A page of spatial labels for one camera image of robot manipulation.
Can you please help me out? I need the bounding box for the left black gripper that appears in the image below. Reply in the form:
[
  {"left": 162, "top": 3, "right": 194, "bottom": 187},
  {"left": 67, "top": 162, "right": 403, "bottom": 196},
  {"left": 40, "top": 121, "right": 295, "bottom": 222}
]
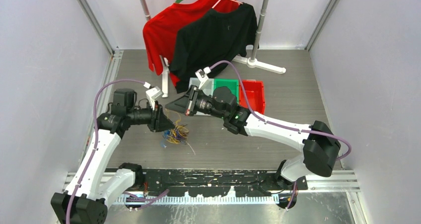
[{"left": 127, "top": 100, "right": 175, "bottom": 132}]

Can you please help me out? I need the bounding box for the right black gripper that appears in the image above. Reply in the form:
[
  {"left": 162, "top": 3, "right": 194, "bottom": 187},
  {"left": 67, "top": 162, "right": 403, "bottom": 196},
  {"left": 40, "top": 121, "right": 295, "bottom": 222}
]
[{"left": 166, "top": 85, "right": 227, "bottom": 120}]

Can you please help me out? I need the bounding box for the blue wire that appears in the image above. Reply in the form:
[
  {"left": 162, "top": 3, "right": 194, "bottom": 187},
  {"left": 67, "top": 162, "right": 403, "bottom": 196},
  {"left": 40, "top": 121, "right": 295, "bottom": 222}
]
[{"left": 160, "top": 128, "right": 188, "bottom": 149}]

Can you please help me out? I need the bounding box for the brown wire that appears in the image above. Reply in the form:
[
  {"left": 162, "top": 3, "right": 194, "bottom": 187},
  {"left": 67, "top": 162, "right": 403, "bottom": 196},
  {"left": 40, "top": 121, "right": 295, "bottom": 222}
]
[{"left": 166, "top": 117, "right": 191, "bottom": 145}]

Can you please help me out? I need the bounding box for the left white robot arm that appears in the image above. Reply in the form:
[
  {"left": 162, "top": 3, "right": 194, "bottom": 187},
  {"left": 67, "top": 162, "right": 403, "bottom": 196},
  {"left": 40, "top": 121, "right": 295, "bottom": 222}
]
[{"left": 51, "top": 87, "right": 175, "bottom": 224}]

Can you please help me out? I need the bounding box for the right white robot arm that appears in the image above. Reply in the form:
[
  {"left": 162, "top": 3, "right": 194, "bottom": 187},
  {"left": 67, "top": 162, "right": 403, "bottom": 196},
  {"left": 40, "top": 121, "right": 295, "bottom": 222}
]
[{"left": 165, "top": 85, "right": 341, "bottom": 190}]

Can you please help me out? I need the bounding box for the white plastic bin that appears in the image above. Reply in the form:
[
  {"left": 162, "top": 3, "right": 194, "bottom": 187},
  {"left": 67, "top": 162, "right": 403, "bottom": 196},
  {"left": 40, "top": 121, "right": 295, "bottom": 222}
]
[{"left": 185, "top": 78, "right": 213, "bottom": 116}]

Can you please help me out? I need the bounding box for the green plastic bin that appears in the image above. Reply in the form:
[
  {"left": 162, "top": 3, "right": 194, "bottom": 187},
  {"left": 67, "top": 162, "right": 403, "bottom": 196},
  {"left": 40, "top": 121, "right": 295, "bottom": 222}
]
[{"left": 212, "top": 78, "right": 239, "bottom": 117}]

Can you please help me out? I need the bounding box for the black t-shirt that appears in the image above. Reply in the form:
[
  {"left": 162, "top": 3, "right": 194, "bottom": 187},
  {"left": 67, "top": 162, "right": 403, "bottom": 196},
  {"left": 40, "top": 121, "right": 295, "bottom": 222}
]
[{"left": 169, "top": 3, "right": 258, "bottom": 93}]

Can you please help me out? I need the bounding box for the red t-shirt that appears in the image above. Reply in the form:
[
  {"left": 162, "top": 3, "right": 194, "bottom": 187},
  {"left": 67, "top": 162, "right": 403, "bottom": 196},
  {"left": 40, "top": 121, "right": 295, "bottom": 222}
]
[{"left": 143, "top": 0, "right": 240, "bottom": 85}]

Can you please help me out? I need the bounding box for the red plastic bin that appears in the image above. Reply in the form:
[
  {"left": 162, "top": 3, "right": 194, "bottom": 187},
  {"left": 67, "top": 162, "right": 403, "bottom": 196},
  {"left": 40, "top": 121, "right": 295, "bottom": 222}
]
[{"left": 242, "top": 79, "right": 266, "bottom": 114}]

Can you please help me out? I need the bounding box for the white clothes rack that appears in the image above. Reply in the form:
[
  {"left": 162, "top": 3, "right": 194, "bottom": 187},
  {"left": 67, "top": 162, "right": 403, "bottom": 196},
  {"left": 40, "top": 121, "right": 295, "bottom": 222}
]
[{"left": 140, "top": 0, "right": 286, "bottom": 98}]

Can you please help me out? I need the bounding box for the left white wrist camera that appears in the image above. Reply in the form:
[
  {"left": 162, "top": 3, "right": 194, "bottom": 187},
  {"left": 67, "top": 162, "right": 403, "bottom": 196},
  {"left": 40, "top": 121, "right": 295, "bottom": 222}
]
[{"left": 145, "top": 86, "right": 163, "bottom": 110}]

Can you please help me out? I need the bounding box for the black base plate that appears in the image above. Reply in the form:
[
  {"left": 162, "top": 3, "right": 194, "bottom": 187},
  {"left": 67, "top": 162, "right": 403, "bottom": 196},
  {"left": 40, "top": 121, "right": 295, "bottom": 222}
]
[{"left": 126, "top": 169, "right": 292, "bottom": 198}]

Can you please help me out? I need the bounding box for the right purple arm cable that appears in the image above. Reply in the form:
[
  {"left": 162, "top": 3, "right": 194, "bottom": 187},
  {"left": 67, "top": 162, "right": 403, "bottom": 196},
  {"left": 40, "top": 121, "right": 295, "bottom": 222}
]
[{"left": 208, "top": 60, "right": 352, "bottom": 211}]

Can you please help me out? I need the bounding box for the white slotted cable duct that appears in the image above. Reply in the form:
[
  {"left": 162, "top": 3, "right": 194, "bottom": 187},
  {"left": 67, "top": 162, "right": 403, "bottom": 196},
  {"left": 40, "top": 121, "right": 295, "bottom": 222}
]
[{"left": 113, "top": 194, "right": 280, "bottom": 206}]

